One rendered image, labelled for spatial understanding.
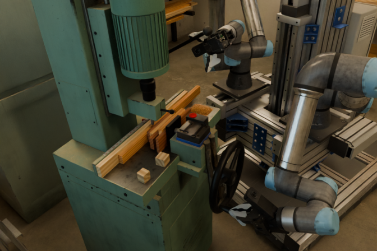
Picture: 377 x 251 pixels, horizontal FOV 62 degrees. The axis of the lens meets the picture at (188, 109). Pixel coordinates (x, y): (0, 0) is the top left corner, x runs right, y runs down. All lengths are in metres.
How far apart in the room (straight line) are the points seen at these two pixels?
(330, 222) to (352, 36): 1.07
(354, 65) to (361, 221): 1.46
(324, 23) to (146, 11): 0.89
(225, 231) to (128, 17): 1.48
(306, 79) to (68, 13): 0.81
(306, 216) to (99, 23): 0.89
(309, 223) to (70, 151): 1.01
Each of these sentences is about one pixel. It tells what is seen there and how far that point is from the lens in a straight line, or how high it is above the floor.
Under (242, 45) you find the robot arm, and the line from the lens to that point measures 1.43.
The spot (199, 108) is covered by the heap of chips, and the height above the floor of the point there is 0.92.
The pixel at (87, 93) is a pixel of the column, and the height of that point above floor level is 1.10.
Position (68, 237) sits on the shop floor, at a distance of 2.22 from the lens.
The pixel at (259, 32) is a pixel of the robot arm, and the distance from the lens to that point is 1.48.
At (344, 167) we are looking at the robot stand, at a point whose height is 0.21.
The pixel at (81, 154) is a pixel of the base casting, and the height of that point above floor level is 0.80.
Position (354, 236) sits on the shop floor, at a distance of 2.24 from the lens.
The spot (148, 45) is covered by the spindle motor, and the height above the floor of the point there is 1.31.
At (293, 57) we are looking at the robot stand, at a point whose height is 1.06.
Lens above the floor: 1.67
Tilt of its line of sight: 32 degrees down
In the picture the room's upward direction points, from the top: 3 degrees counter-clockwise
